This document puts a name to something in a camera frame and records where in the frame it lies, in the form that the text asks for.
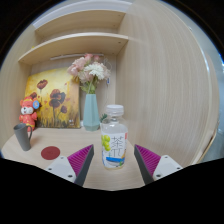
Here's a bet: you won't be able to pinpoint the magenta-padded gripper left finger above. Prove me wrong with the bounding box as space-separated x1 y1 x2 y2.
44 143 95 188

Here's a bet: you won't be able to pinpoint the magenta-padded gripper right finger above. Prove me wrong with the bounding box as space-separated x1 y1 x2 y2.
133 143 184 186

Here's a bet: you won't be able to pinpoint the clear plastic drink bottle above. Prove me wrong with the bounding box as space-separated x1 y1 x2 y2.
99 104 129 171

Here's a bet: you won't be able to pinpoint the flat round red coaster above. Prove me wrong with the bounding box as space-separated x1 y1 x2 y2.
40 145 62 161

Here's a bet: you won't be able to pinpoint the grey ribbed mug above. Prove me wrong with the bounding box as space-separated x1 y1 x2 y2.
13 123 34 152

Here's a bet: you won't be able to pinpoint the teal faceted vase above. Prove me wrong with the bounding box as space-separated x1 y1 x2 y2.
82 93 101 132

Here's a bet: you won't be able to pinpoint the red plush toy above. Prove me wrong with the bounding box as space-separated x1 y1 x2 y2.
18 95 41 132

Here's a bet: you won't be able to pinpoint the yellow poppy flower painting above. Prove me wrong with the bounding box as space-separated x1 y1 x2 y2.
24 68 82 129

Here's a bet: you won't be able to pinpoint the pink and white flower bouquet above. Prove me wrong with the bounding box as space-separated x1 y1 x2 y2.
67 53 112 95

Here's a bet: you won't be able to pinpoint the white light bar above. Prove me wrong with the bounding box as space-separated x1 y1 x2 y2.
49 52 105 62

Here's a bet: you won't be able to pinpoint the light wooden shelf unit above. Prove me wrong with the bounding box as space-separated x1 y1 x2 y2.
18 8 130 66

